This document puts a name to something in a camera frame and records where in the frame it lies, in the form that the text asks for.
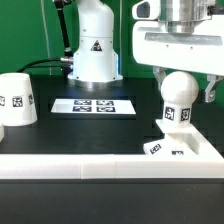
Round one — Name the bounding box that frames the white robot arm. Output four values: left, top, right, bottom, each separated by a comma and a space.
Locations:
69, 0, 224, 102

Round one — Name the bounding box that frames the white lamp bulb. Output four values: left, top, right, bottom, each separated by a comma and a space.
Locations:
161, 71, 199, 128

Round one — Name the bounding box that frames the white L-shaped fence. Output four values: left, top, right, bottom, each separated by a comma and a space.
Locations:
0, 125, 224, 179

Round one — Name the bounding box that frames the white block left edge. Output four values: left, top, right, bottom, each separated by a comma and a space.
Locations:
0, 124, 4, 142

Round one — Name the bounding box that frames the black cable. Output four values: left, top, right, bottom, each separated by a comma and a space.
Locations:
16, 56, 74, 73

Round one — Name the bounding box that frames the white lamp base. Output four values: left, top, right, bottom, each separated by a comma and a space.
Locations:
143, 119, 196, 160

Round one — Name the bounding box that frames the white marker plate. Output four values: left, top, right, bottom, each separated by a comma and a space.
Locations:
51, 99, 136, 115

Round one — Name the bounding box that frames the black stand pole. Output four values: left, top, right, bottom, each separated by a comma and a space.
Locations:
52, 0, 73, 57

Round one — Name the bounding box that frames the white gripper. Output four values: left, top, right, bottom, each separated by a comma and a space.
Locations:
132, 0, 224, 103

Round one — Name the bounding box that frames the white lamp shade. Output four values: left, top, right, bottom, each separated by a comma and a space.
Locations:
0, 73, 37, 126

